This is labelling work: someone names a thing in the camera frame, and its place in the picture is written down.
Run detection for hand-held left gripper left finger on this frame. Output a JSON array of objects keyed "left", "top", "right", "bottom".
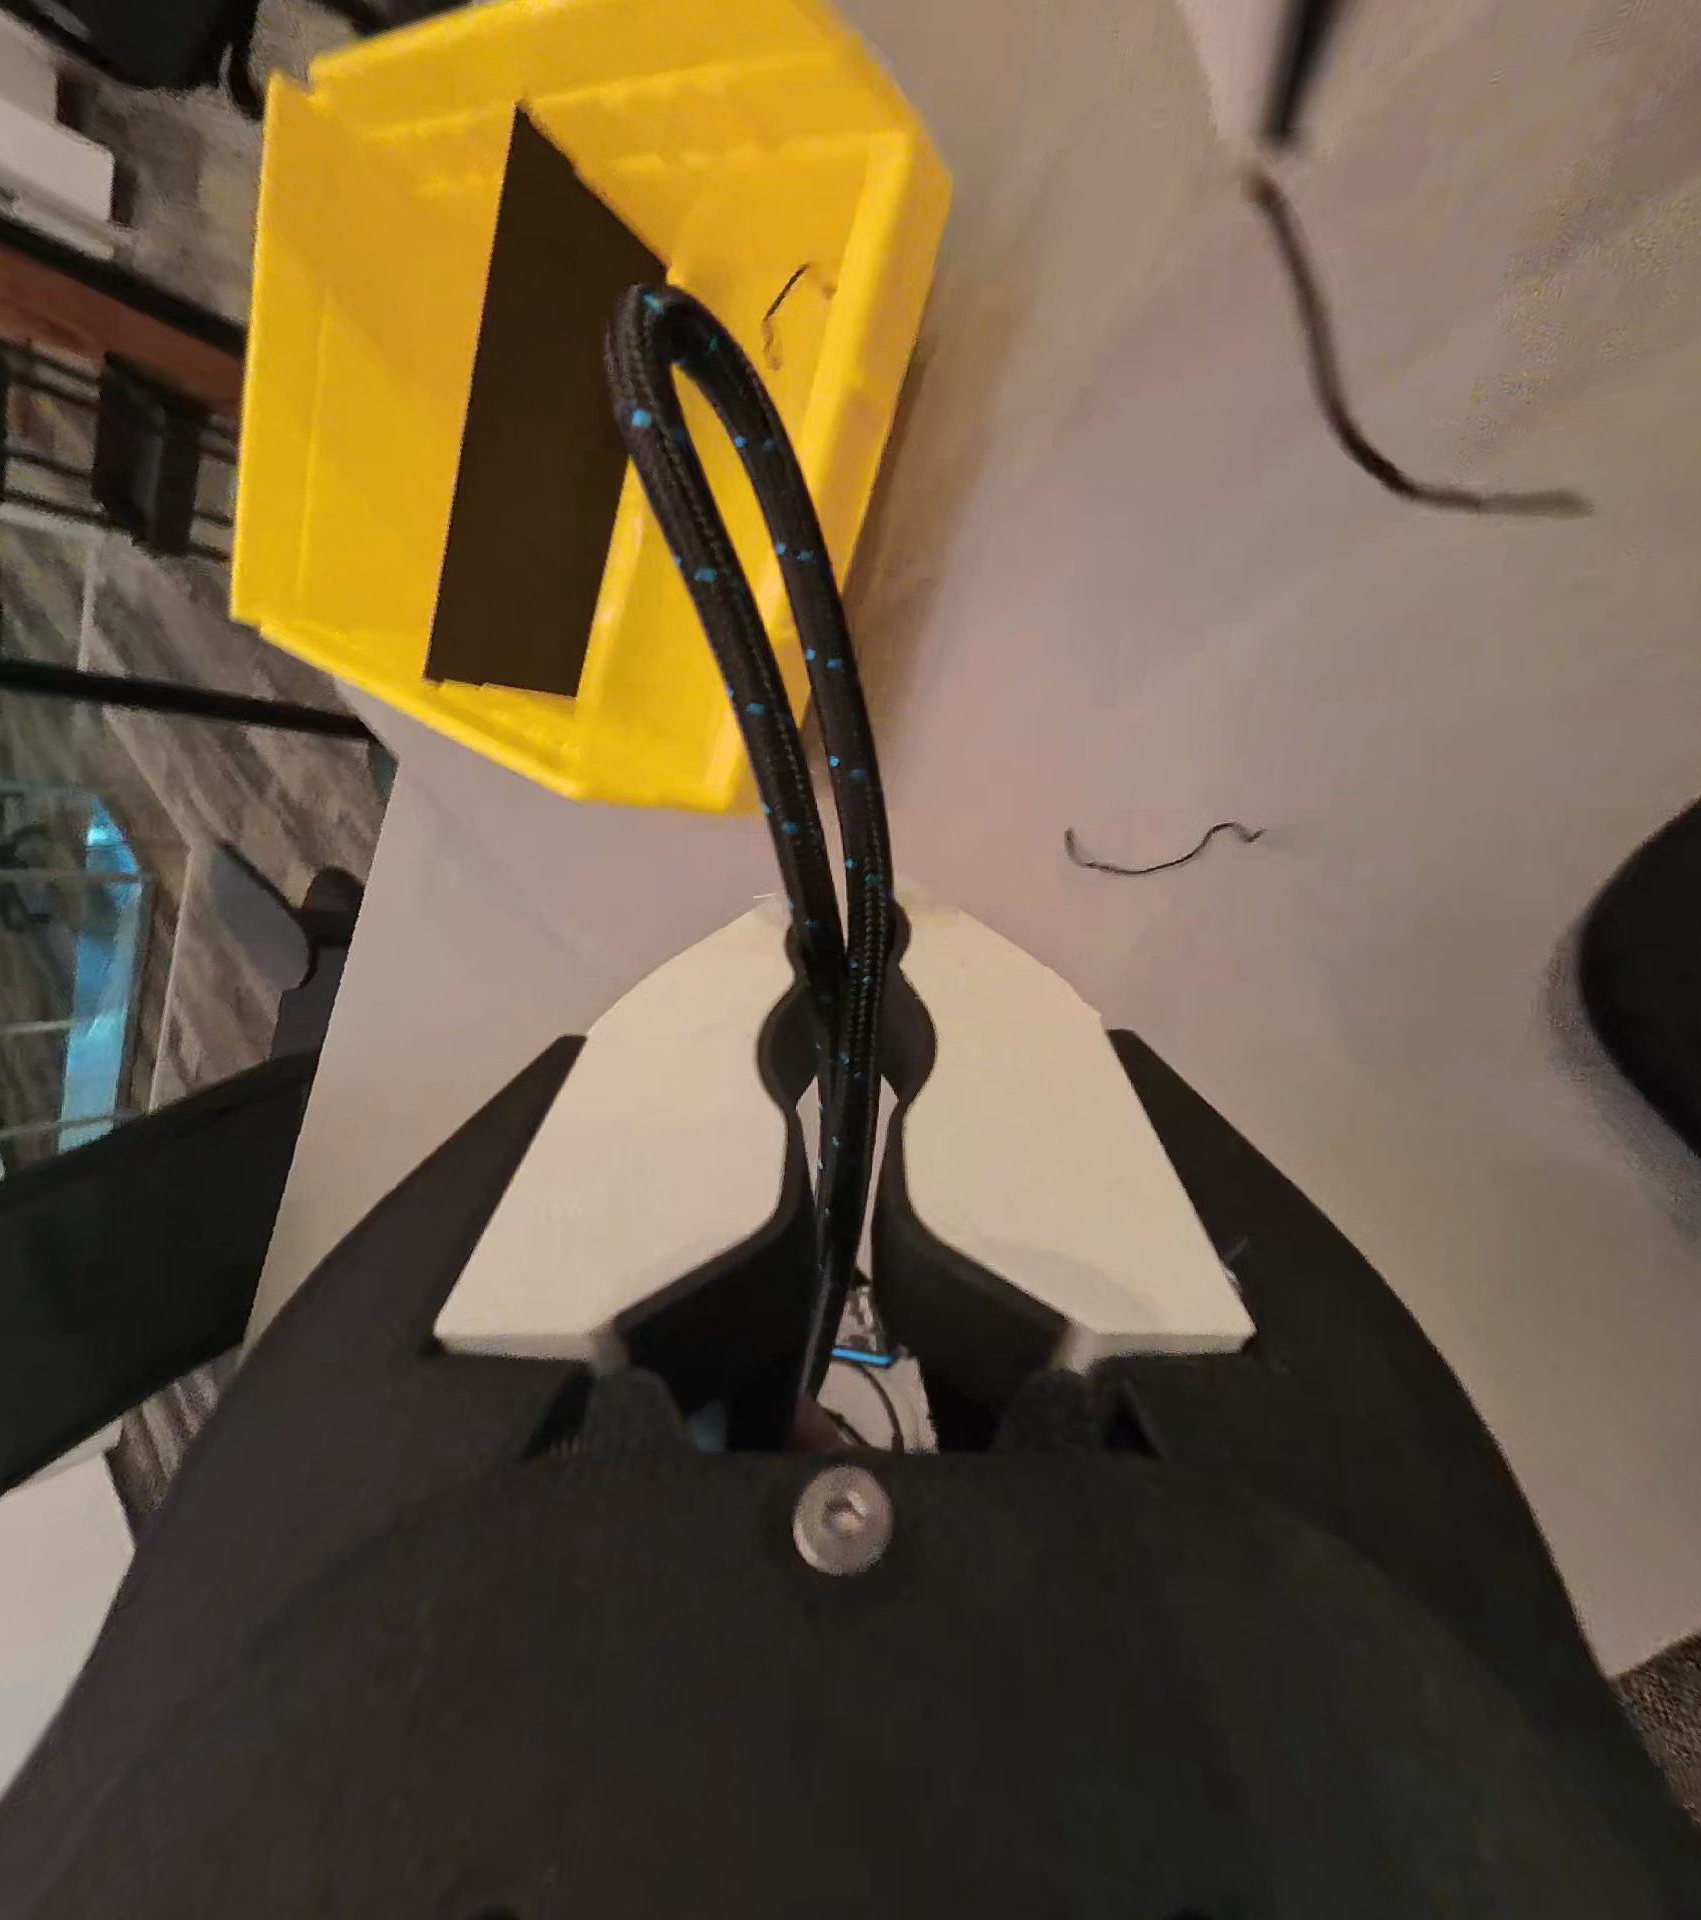
[{"left": 431, "top": 914, "right": 826, "bottom": 1364}]

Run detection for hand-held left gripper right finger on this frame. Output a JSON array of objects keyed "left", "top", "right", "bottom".
[{"left": 873, "top": 892, "right": 1260, "bottom": 1379}]

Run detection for black braided hdmi cable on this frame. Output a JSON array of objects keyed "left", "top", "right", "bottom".
[{"left": 598, "top": 282, "right": 938, "bottom": 1449}]

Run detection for yellow plastic bin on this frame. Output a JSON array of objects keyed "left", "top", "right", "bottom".
[{"left": 228, "top": 0, "right": 957, "bottom": 817}]

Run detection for dark office chair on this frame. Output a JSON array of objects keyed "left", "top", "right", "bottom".
[{"left": 0, "top": 1051, "right": 318, "bottom": 1567}]

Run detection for black bin divider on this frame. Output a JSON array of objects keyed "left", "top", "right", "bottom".
[{"left": 421, "top": 109, "right": 685, "bottom": 700}]

